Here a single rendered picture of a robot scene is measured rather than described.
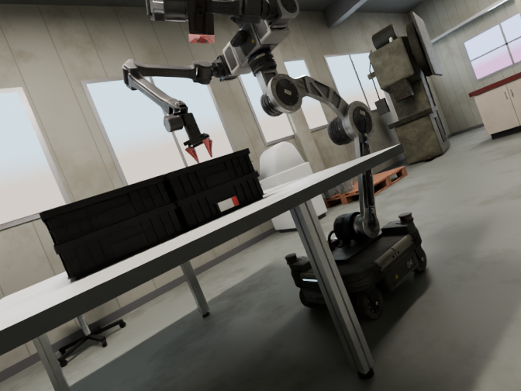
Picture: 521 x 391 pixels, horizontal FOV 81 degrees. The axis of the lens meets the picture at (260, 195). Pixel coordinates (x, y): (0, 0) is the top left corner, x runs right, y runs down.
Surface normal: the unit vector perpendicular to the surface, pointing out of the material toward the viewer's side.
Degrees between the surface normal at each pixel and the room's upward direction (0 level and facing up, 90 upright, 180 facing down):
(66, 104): 90
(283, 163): 90
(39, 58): 90
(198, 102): 90
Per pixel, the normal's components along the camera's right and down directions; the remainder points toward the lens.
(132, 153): 0.54, -0.18
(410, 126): -0.61, 0.28
